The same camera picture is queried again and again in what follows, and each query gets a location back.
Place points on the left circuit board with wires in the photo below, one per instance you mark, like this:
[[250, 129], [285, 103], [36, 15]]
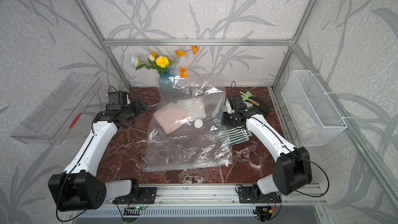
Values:
[[134, 210]]

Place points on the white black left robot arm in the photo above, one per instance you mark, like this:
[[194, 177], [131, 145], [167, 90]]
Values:
[[77, 188]]

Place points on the artificial flower bouquet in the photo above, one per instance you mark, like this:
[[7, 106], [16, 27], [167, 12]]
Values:
[[162, 64]]

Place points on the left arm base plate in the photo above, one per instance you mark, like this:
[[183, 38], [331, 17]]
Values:
[[145, 195]]

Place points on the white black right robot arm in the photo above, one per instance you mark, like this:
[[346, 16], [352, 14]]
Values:
[[293, 167]]

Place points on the green white striped towel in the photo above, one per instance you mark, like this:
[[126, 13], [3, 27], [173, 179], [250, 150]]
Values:
[[230, 135]]

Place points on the white vacuum bag valve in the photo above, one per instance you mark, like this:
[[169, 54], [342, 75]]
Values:
[[198, 123]]

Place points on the right circuit board with wires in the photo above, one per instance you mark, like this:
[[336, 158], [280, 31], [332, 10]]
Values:
[[263, 214]]

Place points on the circuit board with wires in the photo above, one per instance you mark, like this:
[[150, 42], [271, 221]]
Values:
[[263, 214], [134, 210]]

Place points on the pink fluffy towel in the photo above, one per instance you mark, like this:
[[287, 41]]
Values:
[[170, 117]]

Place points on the blue glass vase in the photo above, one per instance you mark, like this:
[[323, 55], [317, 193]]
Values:
[[167, 83]]

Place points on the white cloth in basket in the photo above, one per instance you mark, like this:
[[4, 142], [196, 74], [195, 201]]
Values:
[[305, 125]]

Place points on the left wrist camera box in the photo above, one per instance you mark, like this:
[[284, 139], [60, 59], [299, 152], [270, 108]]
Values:
[[116, 101]]

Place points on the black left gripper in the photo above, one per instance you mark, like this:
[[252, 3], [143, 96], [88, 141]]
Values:
[[139, 109]]

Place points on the clear plastic vacuum bag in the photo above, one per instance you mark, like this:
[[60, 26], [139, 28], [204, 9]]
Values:
[[189, 147]]

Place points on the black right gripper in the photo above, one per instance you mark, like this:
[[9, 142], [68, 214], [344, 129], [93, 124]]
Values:
[[223, 120]]

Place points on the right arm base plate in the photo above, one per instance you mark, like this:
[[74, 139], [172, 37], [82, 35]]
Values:
[[252, 195]]

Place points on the white wire mesh basket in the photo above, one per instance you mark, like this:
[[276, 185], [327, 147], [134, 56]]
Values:
[[303, 87]]

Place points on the clear plastic wall shelf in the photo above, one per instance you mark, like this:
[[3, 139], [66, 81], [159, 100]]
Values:
[[51, 122]]

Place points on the green garden fork wooden handle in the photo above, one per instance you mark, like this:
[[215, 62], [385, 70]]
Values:
[[251, 102]]

